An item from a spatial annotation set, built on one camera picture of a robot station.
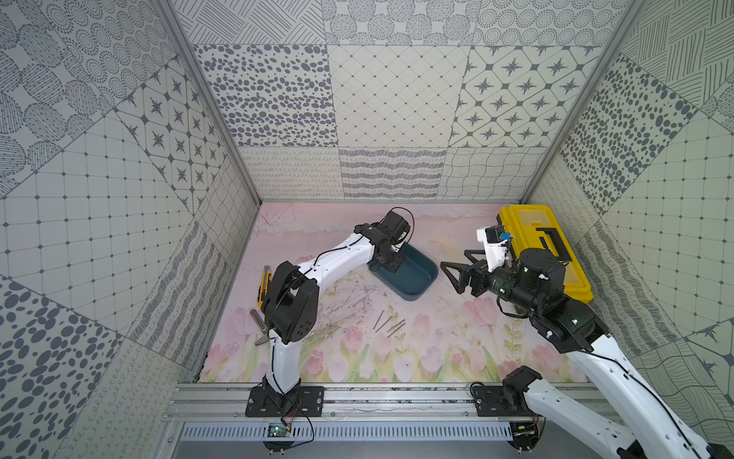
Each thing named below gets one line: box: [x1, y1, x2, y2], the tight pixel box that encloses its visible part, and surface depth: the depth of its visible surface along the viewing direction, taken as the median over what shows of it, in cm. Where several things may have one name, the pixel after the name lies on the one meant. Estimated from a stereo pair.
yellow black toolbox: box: [496, 204, 594, 305], surface depth 90 cm
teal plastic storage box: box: [367, 242, 439, 302], surface depth 100 cm
